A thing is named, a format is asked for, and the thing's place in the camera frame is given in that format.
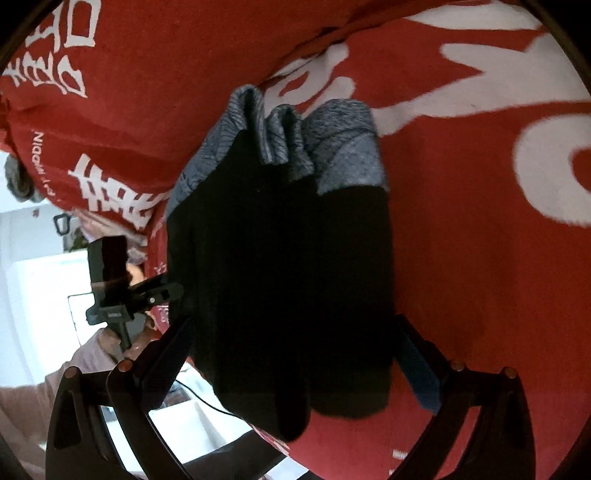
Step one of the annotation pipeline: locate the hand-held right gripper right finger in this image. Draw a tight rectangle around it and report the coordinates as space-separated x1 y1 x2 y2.
388 314 537 480

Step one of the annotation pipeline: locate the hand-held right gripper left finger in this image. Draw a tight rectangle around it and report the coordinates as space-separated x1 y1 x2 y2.
45 315 197 480

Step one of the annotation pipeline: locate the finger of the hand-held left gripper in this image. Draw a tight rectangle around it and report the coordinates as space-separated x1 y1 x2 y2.
129 282 185 309

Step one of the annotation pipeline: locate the black and grey sock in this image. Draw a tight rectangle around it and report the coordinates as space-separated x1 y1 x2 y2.
165 84 396 442

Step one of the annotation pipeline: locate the red printed blanket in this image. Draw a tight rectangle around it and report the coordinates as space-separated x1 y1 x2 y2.
0 0 591 480

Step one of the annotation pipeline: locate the grey cloth bundle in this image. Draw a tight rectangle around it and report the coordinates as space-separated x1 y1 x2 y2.
4 153 45 204

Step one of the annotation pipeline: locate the black cable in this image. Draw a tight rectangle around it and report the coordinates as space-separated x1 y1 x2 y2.
174 378 254 419

